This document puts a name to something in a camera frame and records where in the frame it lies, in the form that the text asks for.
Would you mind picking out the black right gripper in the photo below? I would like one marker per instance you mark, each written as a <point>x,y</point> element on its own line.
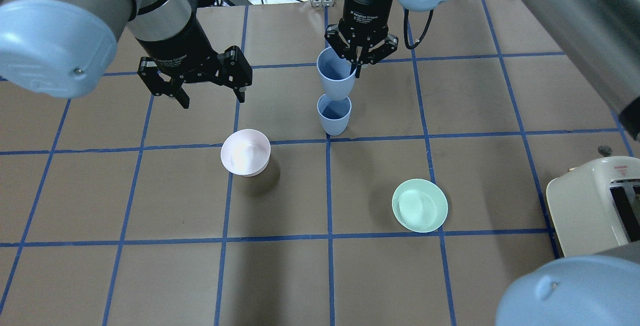
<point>363,10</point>

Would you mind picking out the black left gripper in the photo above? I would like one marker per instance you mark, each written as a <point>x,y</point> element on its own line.
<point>176,47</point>

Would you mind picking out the blue cup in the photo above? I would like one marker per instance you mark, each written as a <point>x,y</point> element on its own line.
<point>334,114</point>
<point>335,74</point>

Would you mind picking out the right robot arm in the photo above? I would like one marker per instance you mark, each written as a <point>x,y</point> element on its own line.
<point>438,185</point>

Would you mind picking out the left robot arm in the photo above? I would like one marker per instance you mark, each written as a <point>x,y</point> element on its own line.
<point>62,48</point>

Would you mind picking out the pink bowl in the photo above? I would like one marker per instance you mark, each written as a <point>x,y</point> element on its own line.
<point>246,153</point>

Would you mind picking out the mint green bowl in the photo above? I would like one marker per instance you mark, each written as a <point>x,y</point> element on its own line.
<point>420,205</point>

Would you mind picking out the cream white toaster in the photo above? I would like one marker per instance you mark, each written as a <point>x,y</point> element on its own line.
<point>594,207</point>

